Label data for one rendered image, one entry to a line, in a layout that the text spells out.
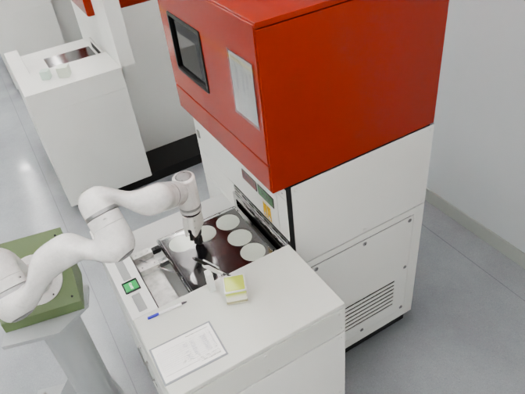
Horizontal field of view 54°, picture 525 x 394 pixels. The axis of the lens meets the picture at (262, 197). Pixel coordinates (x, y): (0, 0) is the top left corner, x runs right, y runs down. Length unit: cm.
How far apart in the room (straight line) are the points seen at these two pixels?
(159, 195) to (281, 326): 57
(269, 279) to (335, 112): 62
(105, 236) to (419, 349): 184
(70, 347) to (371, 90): 154
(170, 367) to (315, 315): 48
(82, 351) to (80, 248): 85
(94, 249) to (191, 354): 44
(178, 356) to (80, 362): 77
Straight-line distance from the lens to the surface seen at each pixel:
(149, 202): 152
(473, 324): 300
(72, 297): 210
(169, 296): 197
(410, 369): 278
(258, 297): 178
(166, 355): 170
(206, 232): 214
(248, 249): 203
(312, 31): 158
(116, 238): 152
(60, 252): 160
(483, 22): 293
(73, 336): 227
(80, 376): 245
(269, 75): 154
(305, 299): 176
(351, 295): 242
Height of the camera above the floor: 231
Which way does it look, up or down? 38 degrees down
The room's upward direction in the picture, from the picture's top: 7 degrees counter-clockwise
